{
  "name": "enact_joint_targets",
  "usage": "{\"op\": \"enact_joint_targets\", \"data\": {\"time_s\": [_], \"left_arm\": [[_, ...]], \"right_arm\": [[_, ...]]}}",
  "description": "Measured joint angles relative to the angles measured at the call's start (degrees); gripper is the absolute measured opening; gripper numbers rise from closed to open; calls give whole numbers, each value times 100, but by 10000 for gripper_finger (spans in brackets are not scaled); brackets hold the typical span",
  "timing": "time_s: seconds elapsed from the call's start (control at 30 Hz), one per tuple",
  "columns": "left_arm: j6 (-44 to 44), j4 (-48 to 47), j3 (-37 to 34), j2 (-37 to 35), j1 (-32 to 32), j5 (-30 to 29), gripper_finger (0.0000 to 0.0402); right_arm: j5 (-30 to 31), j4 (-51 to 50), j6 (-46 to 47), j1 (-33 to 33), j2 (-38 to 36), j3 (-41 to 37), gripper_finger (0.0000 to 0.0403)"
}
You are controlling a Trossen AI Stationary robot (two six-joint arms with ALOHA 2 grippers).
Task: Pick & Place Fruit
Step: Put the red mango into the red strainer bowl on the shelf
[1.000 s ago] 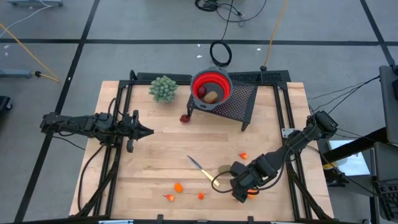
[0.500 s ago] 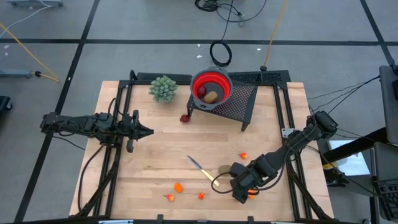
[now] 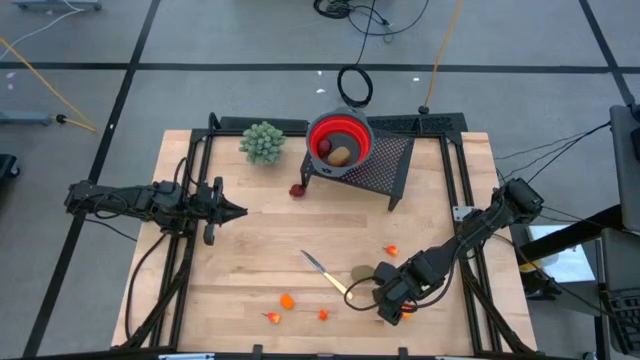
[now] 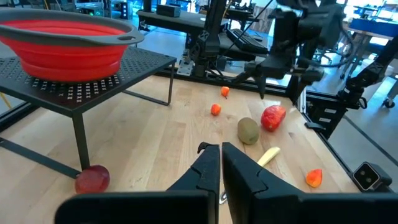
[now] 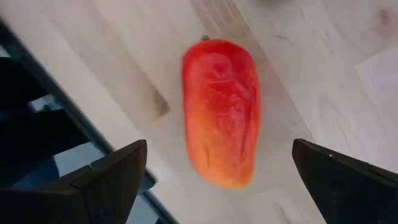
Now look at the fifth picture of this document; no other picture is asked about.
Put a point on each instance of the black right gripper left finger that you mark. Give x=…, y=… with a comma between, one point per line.
x=102, y=193

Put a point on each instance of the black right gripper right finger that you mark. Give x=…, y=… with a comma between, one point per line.
x=348, y=193

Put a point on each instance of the large red orange pepper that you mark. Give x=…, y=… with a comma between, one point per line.
x=220, y=109

